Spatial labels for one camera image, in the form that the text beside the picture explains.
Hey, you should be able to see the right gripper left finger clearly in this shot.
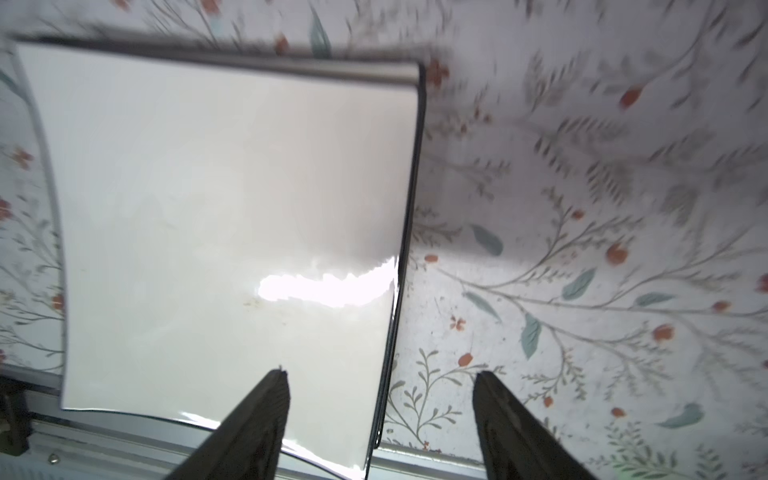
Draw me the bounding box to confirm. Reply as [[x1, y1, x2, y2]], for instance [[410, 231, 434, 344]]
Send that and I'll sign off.
[[168, 369, 290, 480]]

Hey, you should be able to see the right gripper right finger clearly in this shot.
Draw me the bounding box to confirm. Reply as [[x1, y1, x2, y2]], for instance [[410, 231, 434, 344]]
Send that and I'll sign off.
[[472, 371, 595, 480]]

